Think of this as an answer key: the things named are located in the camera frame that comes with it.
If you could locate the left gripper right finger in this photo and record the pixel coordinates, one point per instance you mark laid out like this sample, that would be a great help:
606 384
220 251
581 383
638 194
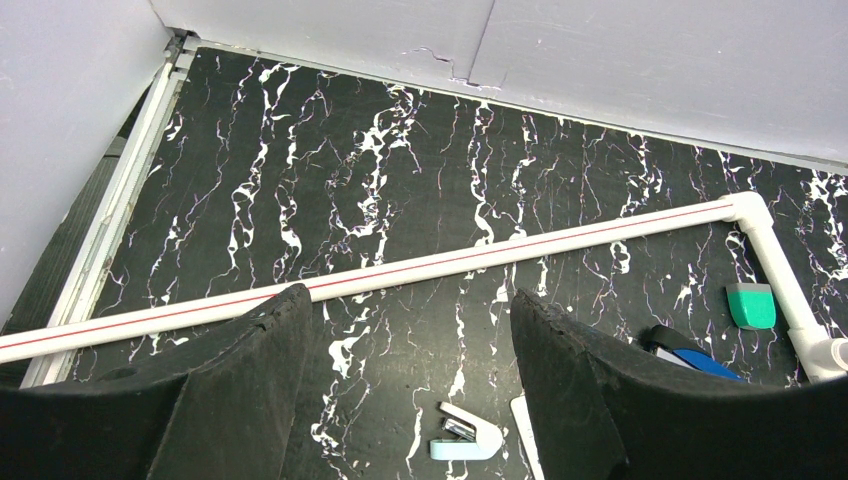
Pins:
603 409

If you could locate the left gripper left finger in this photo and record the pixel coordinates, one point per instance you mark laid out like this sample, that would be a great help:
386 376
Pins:
221 406

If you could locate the white PVC pipe frame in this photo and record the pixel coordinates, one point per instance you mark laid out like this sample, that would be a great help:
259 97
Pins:
822 357

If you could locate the white barcode label tag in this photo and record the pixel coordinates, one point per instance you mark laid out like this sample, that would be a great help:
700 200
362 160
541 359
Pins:
520 413

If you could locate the blue stapler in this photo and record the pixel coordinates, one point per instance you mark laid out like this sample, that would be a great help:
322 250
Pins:
670 345

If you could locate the small white teal clip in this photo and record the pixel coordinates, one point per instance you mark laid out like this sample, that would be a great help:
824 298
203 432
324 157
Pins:
475 439

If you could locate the teal green eraser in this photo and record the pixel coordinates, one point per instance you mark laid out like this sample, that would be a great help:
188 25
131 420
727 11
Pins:
752 305

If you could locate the aluminium frame rail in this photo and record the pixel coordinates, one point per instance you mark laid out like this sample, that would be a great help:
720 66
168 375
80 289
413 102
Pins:
69 277

